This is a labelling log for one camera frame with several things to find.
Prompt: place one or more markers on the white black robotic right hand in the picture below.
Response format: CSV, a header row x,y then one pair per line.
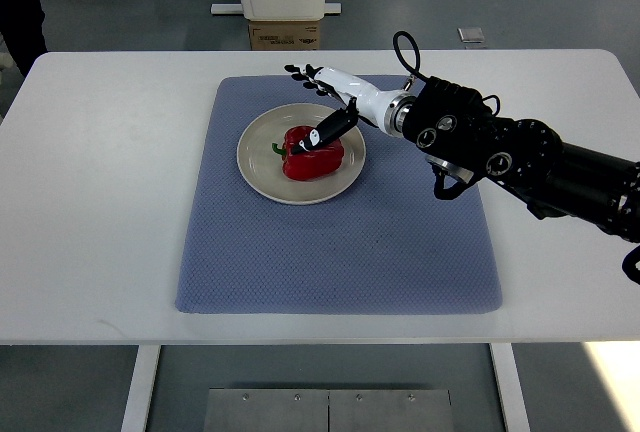
x,y
361,99

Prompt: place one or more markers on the red bell pepper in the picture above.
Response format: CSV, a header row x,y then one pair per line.
x,y
308,165

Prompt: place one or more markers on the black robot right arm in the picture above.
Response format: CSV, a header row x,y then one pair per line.
x,y
464,140

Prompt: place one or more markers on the small grey floor plate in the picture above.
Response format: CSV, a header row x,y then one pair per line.
x,y
472,37

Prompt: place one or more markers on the cream ceramic plate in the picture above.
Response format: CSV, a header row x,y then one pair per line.
x,y
269,165

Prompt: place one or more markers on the brown cardboard box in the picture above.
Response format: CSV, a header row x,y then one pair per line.
x,y
284,35

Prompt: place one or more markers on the blue textured mat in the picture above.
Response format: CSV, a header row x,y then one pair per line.
x,y
386,245

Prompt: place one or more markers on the white right table leg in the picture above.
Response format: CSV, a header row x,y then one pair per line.
x,y
509,388

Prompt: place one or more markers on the white table leg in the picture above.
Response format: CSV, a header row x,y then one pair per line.
x,y
509,388
141,389

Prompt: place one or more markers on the white left table leg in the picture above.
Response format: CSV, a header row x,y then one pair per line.
x,y
141,389

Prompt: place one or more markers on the dark clothed person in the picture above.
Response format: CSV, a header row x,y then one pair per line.
x,y
22,30

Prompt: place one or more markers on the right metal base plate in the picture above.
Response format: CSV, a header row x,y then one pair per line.
x,y
390,410

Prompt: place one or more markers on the metal base plate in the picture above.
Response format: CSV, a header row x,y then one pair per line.
x,y
390,410
267,410

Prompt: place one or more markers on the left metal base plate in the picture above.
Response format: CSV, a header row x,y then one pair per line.
x,y
267,410

